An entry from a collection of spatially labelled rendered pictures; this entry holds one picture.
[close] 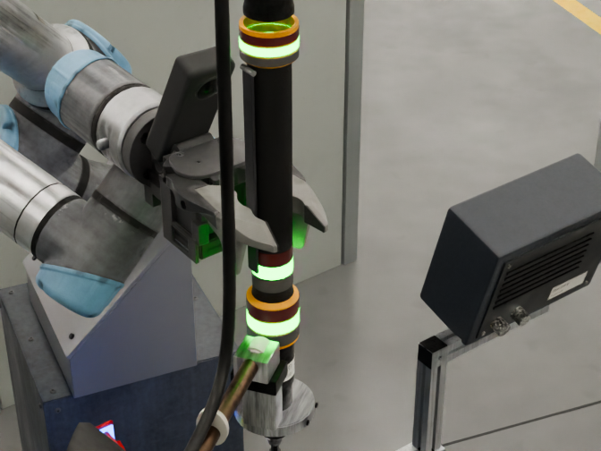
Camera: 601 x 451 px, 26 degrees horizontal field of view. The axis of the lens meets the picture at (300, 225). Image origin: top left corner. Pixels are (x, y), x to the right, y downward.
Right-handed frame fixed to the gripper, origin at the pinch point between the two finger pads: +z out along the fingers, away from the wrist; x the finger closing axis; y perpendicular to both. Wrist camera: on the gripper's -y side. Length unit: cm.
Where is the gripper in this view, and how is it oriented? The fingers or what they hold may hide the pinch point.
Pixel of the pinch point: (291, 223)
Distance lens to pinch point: 99.9
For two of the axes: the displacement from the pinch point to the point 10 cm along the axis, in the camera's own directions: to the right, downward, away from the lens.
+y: 0.0, 8.4, 5.4
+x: -8.0, 3.2, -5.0
